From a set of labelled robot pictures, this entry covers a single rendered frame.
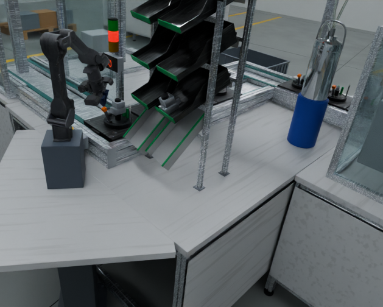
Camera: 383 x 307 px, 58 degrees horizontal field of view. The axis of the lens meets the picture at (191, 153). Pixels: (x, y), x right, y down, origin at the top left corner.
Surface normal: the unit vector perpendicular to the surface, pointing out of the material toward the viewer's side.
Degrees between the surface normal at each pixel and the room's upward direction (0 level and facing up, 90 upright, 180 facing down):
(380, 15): 90
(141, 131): 45
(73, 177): 90
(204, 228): 0
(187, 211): 0
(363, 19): 90
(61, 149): 90
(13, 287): 0
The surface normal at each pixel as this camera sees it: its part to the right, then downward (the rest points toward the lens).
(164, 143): -0.51, -0.43
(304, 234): -0.69, 0.32
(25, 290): 0.08, -0.85
